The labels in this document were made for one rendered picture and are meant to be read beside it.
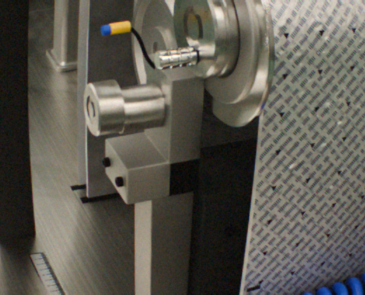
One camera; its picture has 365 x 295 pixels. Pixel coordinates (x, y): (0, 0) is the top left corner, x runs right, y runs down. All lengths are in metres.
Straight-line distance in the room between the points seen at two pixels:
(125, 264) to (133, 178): 0.30
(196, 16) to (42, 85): 0.74
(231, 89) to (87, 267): 0.39
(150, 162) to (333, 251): 0.17
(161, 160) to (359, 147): 0.15
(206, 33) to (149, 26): 0.19
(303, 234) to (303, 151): 0.08
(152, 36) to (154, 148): 0.12
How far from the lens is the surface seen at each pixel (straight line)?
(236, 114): 0.62
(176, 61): 0.61
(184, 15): 0.63
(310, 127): 0.62
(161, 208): 0.70
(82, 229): 1.01
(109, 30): 0.66
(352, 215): 0.70
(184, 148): 0.67
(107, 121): 0.64
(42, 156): 1.15
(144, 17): 0.79
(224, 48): 0.59
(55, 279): 0.93
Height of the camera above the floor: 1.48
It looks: 30 degrees down
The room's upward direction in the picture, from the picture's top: 3 degrees clockwise
